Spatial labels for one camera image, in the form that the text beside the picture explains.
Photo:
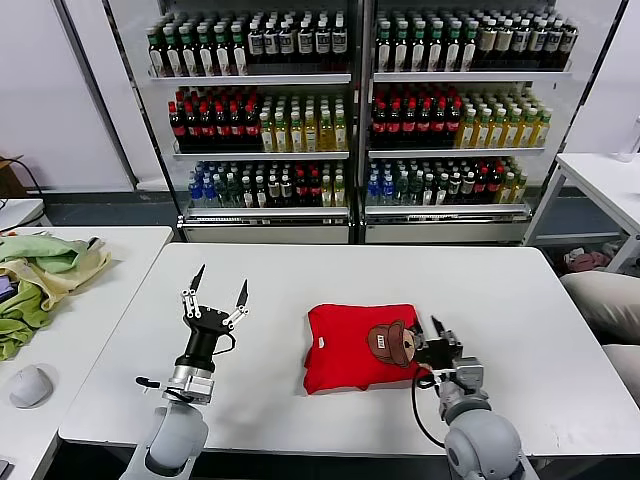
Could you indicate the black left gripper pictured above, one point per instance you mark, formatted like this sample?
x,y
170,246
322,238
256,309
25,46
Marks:
x,y
202,340

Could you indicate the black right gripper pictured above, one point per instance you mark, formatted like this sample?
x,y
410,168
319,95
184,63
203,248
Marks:
x,y
440,352

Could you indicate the red t-shirt bear print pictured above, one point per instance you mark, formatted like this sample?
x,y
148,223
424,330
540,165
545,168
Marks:
x,y
340,360

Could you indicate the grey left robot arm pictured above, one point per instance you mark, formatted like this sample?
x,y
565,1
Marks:
x,y
177,430

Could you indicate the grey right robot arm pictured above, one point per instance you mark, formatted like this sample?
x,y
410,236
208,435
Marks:
x,y
480,440

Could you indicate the drinks display cooler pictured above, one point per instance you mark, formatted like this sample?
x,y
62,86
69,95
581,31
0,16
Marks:
x,y
450,232
265,232

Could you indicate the blue label water bottle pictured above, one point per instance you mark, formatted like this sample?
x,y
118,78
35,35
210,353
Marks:
x,y
196,194
387,190
209,194
373,190

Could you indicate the dark drink bottle white cap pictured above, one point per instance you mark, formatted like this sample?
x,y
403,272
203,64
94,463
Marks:
x,y
261,194
429,190
442,190
248,194

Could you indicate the brown tea bottle white label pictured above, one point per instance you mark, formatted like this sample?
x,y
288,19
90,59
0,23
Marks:
x,y
455,189
468,189
287,192
274,192

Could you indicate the red cap cola bottle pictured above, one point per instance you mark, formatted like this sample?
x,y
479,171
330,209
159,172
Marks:
x,y
410,125
222,129
395,125
315,192
238,129
380,125
440,125
176,129
253,129
495,188
301,192
192,129
454,125
425,125
207,129
481,188

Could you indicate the cream yellow garment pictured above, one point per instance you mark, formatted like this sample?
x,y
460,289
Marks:
x,y
67,286

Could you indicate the yellow tea bottle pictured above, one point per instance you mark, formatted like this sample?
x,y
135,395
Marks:
x,y
327,192
520,189
470,132
311,136
484,132
297,136
268,136
508,189
282,136
340,192
543,132
326,136
513,132
498,132
341,136
528,132

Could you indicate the light green garment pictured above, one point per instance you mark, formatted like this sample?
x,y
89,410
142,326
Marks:
x,y
55,261

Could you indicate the pink white cloth pile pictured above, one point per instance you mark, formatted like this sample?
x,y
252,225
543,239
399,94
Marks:
x,y
590,259

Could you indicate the beige trouser leg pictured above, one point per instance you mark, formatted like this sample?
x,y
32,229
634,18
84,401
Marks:
x,y
625,370
607,305

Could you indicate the olive green garment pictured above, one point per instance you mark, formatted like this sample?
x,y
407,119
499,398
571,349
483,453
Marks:
x,y
20,312

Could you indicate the grey computer mouse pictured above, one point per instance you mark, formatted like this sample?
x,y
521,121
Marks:
x,y
30,385

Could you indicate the white table with legs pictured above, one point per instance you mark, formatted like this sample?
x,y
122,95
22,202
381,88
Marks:
x,y
597,175

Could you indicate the brown cardboard box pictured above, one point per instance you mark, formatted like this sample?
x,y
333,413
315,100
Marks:
x,y
7,177

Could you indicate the green cap dark bottle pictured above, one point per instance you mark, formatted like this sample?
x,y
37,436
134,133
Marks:
x,y
207,56
240,55
190,56
384,52
173,57
223,56
470,52
157,57
436,52
401,52
418,52
453,52

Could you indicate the dark tea bottle white label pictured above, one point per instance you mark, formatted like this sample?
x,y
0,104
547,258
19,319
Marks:
x,y
323,44
255,45
272,45
305,44
340,43
288,44

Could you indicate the dark tea bottle beige label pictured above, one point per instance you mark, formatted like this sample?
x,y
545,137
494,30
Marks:
x,y
521,41
570,43
504,41
486,41
555,42
538,41

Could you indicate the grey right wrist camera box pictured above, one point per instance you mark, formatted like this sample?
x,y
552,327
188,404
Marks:
x,y
470,375

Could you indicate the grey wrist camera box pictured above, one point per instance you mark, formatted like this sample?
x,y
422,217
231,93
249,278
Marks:
x,y
200,390
470,375

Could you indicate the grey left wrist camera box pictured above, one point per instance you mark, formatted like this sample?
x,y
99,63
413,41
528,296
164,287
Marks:
x,y
200,390

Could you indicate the grey metal wall post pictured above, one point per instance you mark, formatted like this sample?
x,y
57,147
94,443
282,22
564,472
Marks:
x,y
95,90

